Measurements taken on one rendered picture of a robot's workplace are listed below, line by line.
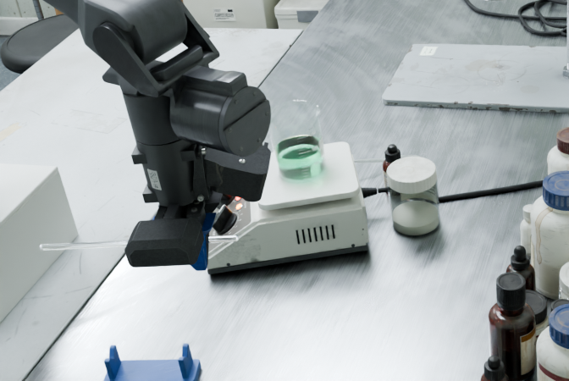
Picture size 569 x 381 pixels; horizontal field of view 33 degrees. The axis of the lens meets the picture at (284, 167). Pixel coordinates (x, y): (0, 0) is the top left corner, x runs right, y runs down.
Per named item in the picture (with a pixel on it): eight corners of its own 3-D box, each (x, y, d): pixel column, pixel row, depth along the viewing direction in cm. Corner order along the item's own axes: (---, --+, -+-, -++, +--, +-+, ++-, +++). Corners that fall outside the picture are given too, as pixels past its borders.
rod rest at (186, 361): (104, 389, 101) (96, 364, 99) (113, 367, 104) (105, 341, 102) (196, 389, 99) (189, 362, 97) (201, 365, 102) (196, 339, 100)
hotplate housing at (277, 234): (206, 278, 114) (193, 224, 110) (207, 218, 126) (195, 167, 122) (389, 251, 114) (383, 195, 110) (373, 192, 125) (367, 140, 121)
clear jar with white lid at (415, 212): (433, 240, 114) (428, 184, 110) (385, 234, 117) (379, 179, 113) (445, 212, 119) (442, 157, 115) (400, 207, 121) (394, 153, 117)
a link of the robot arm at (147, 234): (102, 190, 77) (176, 185, 75) (157, 81, 92) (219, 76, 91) (127, 271, 81) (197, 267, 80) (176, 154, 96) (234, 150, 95)
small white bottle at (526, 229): (517, 255, 110) (516, 212, 107) (524, 243, 111) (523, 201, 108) (538, 259, 109) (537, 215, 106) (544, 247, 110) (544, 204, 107)
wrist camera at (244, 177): (184, 156, 81) (261, 151, 81) (197, 113, 88) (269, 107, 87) (196, 213, 85) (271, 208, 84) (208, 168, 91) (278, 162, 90)
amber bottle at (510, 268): (528, 317, 101) (527, 258, 97) (501, 309, 102) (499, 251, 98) (540, 300, 103) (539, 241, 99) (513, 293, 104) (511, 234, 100)
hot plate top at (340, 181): (258, 212, 111) (257, 206, 110) (255, 160, 121) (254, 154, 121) (361, 196, 110) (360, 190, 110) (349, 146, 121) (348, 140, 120)
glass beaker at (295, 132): (313, 154, 119) (304, 94, 115) (338, 175, 114) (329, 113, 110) (263, 173, 117) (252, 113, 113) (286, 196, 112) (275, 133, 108)
